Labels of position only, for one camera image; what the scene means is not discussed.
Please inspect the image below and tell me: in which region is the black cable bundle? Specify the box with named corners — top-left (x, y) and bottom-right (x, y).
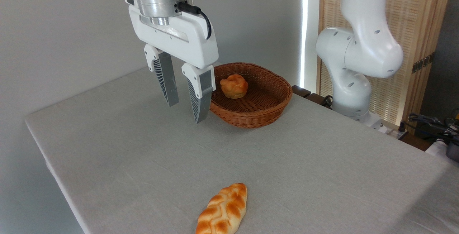
top-left (408, 113), bottom-right (459, 145)

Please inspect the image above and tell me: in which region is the dark brown wooden furniture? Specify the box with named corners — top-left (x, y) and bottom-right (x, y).
top-left (292, 85), bottom-right (335, 110)

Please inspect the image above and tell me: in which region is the long braided bread loaf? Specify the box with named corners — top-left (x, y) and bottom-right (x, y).
top-left (195, 183), bottom-right (249, 234)

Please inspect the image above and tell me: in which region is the black screen hinge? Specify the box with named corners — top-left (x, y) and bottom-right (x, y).
top-left (412, 52), bottom-right (436, 74)

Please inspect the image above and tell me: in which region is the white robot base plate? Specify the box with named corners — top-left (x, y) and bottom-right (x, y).
top-left (353, 111), bottom-right (399, 135)

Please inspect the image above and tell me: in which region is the round golden bread bun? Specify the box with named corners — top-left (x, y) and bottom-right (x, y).
top-left (220, 74), bottom-right (249, 99)

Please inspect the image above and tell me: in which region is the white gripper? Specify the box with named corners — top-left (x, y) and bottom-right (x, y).
top-left (123, 0), bottom-right (219, 124)

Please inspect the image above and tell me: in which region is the grey linen tablecloth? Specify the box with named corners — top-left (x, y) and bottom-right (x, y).
top-left (24, 49), bottom-right (459, 234)

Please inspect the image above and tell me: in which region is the brown woven wicker basket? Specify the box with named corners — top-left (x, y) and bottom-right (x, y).
top-left (209, 62), bottom-right (293, 129)

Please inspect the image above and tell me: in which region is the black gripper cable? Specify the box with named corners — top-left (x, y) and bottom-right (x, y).
top-left (177, 1), bottom-right (212, 40)

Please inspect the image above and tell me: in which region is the light wooden slatted screen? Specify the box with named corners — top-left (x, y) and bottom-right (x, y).
top-left (317, 0), bottom-right (454, 128)

